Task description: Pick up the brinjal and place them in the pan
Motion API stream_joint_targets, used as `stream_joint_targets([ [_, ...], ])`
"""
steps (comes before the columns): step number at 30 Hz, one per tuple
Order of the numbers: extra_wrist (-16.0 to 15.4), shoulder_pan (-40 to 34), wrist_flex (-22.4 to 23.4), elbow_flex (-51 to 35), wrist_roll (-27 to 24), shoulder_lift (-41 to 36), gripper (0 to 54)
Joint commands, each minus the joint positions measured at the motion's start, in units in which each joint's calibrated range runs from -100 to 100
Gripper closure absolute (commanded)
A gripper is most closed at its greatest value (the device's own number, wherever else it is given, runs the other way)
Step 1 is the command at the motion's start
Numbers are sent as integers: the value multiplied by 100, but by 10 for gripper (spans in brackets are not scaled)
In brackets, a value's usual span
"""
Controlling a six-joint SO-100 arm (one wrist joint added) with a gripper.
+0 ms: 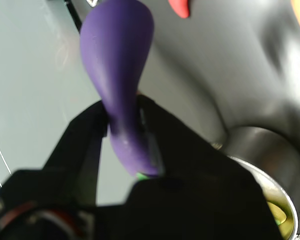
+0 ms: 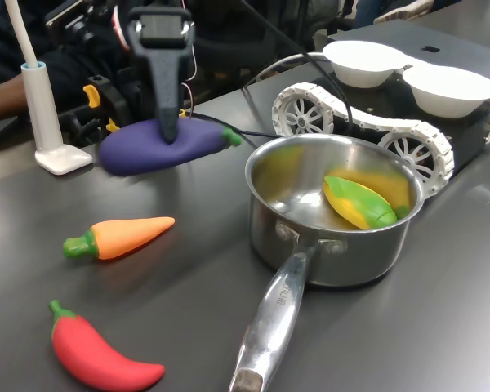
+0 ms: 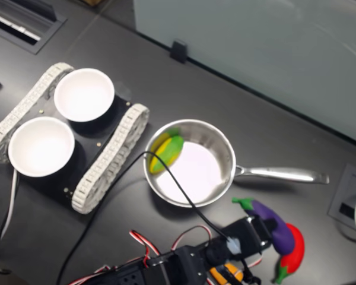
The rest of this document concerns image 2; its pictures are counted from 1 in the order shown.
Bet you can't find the purple toy aubergine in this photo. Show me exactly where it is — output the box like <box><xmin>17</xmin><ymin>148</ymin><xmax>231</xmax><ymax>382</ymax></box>
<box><xmin>97</xmin><ymin>118</ymin><xmax>243</xmax><ymax>177</ymax></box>

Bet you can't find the black and yellow clip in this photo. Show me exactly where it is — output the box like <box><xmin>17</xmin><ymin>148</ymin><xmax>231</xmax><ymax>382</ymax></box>
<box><xmin>82</xmin><ymin>74</ymin><xmax>128</xmax><ymax>134</ymax></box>

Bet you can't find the black office chair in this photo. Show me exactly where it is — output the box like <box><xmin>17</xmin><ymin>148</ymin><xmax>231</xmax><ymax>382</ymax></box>
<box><xmin>191</xmin><ymin>0</ymin><xmax>316</xmax><ymax>78</ymax></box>

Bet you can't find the person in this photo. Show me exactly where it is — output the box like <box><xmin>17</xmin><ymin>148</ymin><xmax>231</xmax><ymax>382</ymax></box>
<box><xmin>0</xmin><ymin>0</ymin><xmax>119</xmax><ymax>123</ymax></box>
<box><xmin>353</xmin><ymin>0</ymin><xmax>465</xmax><ymax>26</ymax></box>

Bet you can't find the orange toy carrot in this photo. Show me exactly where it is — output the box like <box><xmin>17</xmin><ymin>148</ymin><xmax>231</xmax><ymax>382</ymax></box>
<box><xmin>62</xmin><ymin>216</ymin><xmax>176</xmax><ymax>261</ymax></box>

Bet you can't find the white bowl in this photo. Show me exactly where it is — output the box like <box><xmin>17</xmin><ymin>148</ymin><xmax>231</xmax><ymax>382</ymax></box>
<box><xmin>322</xmin><ymin>39</ymin><xmax>410</xmax><ymax>89</ymax></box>
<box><xmin>402</xmin><ymin>65</ymin><xmax>490</xmax><ymax>120</ymax></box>

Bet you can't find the yellow green toy corn cob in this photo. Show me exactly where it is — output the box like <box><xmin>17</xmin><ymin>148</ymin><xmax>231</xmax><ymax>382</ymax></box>
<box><xmin>323</xmin><ymin>175</ymin><xmax>399</xmax><ymax>231</ymax></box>

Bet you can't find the white-tracked small vehicle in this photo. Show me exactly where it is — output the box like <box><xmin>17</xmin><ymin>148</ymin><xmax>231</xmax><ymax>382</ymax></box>
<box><xmin>271</xmin><ymin>60</ymin><xmax>490</xmax><ymax>200</ymax></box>

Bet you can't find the red toy chilli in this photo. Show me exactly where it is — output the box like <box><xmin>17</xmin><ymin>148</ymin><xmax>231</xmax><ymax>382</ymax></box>
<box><xmin>48</xmin><ymin>300</ymin><xmax>167</xmax><ymax>389</ymax></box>

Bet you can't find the grey laptop with logo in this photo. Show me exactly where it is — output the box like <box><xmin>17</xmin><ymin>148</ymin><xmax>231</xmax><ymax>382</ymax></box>
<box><xmin>327</xmin><ymin>19</ymin><xmax>490</xmax><ymax>87</ymax></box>

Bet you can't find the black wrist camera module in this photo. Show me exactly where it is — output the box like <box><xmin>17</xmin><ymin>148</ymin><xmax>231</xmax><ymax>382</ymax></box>
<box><xmin>44</xmin><ymin>0</ymin><xmax>97</xmax><ymax>44</ymax></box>

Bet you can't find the white cable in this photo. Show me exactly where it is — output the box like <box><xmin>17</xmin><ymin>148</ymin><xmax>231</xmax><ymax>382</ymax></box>
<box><xmin>241</xmin><ymin>51</ymin><xmax>330</xmax><ymax>91</ymax></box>

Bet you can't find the white post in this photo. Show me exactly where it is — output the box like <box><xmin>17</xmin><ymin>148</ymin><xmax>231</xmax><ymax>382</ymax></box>
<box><xmin>3</xmin><ymin>0</ymin><xmax>94</xmax><ymax>176</ymax></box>

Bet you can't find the long black cable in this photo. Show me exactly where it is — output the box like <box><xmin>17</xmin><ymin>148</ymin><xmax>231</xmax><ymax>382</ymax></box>
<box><xmin>191</xmin><ymin>0</ymin><xmax>354</xmax><ymax>149</ymax></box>

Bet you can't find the steel pan with long handle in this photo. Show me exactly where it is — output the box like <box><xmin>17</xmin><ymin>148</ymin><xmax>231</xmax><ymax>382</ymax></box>
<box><xmin>228</xmin><ymin>133</ymin><xmax>426</xmax><ymax>392</ymax></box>

